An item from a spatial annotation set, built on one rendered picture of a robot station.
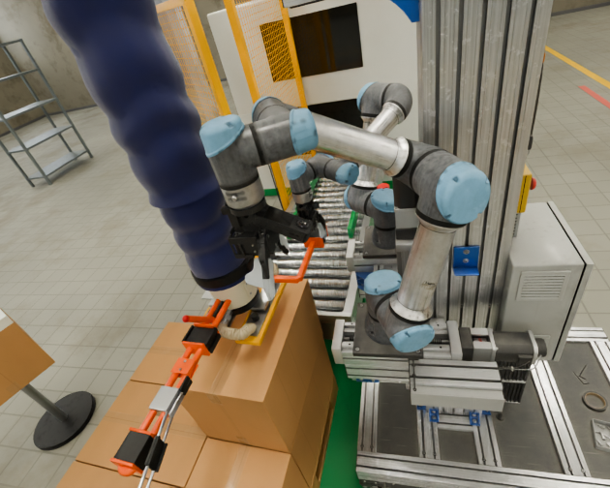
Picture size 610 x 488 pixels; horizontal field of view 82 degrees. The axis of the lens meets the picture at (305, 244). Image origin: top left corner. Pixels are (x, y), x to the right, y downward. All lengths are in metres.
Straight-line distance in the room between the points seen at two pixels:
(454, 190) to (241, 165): 0.42
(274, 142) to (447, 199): 0.37
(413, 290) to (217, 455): 1.16
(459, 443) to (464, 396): 0.76
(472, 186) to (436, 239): 0.14
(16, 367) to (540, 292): 2.43
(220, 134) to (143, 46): 0.42
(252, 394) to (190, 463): 0.56
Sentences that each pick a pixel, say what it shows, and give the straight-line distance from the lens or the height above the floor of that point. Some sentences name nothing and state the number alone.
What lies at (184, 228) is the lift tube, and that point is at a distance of 1.12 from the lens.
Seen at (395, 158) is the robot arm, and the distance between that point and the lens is 0.85.
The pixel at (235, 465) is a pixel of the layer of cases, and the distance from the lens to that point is 1.71.
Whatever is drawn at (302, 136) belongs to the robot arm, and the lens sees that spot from 0.62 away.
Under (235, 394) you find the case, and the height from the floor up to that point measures 0.94.
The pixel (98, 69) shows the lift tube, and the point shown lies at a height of 1.97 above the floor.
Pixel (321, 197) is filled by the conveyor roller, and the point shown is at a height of 0.52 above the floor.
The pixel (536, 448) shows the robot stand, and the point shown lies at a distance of 2.05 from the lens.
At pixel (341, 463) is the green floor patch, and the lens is 2.18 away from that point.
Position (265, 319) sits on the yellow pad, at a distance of 1.36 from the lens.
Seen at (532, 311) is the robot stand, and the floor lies 1.03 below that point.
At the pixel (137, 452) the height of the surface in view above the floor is 1.19.
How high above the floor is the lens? 2.02
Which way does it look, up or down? 36 degrees down
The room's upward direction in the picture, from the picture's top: 15 degrees counter-clockwise
